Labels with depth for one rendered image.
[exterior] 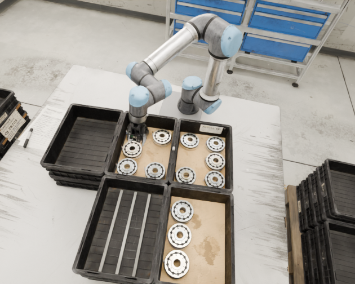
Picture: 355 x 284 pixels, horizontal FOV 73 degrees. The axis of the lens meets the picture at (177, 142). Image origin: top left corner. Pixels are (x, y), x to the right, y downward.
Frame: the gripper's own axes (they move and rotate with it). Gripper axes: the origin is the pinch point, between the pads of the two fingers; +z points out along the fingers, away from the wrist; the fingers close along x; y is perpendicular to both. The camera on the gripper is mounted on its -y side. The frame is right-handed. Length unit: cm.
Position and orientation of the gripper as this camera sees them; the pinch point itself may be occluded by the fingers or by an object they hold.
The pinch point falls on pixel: (137, 140)
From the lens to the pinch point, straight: 121.7
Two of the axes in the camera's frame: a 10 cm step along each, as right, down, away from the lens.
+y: -1.2, 8.1, -5.8
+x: 9.8, 1.9, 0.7
